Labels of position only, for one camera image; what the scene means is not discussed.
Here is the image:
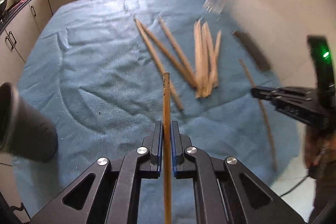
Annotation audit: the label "blue towel table cover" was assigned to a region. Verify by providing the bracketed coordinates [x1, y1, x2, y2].
[12, 0, 299, 215]

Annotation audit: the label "long dark wooden chopstick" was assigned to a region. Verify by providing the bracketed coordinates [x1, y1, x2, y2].
[134, 19, 184, 111]
[162, 72, 172, 224]
[158, 17, 197, 86]
[140, 23, 196, 88]

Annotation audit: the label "light wooden chopstick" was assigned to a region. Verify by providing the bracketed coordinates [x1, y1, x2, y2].
[194, 20, 202, 98]
[204, 22, 217, 90]
[202, 24, 209, 98]
[206, 28, 222, 96]
[238, 58, 279, 172]

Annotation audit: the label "black utensil holder cup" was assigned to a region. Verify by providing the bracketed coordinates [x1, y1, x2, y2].
[1, 83, 58, 162]

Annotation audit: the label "lower kitchen cabinets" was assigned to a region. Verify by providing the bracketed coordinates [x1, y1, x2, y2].
[0, 0, 172, 77]

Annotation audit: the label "person's hand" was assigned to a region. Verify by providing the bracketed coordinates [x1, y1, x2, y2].
[304, 126, 335, 179]

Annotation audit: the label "black smartphone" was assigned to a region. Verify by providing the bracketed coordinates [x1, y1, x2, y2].
[232, 30, 271, 71]

